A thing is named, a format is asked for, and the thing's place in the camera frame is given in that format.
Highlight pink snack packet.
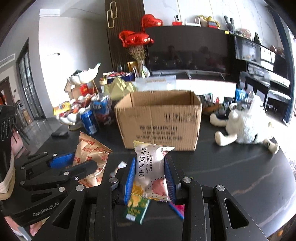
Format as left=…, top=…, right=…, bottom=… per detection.
left=169, top=202, right=185, bottom=220

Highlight white tv cabinet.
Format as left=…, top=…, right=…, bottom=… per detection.
left=135, top=78, right=238, bottom=98

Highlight small white red camera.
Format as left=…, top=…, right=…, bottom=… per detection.
left=172, top=15, right=182, bottom=26

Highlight black piano bench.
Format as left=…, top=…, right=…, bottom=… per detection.
left=263, top=89, right=291, bottom=114

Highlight person's left hand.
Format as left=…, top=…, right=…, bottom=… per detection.
left=5, top=216, right=48, bottom=237

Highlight orange white chip bag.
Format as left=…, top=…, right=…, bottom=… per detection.
left=73, top=132, right=113, bottom=188

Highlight black upright piano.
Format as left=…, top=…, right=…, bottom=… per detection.
left=229, top=35, right=292, bottom=122

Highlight large black television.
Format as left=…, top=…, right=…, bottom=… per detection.
left=146, top=26, right=234, bottom=82

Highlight dark bowl of snacks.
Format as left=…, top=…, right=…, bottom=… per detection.
left=199, top=93, right=233, bottom=119

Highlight silver Denmas cheese ball packet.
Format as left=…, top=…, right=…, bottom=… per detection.
left=132, top=141, right=174, bottom=202

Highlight blue soda can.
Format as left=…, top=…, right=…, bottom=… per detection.
left=80, top=109, right=98, bottom=135

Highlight red heart balloon upper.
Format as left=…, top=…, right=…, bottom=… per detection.
left=141, top=14, right=163, bottom=32

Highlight clear plastic bag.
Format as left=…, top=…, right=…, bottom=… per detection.
left=135, top=75, right=176, bottom=92

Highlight yellow mountain shaped ornament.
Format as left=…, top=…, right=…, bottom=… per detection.
left=103, top=77, right=137, bottom=100

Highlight blue M&M snack box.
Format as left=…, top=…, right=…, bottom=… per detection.
left=90, top=94, right=111, bottom=125

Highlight brown cardboard box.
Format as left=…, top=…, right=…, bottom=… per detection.
left=114, top=90, right=202, bottom=151

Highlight white plush toy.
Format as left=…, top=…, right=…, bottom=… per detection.
left=210, top=91, right=280, bottom=154

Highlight grey bunny plush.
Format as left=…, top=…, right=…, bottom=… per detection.
left=224, top=16, right=235, bottom=34

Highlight dried flowers in vase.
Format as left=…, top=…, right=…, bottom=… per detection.
left=129, top=45, right=150, bottom=78

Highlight green biscuit packet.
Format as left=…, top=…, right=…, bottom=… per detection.
left=125, top=183, right=150, bottom=224

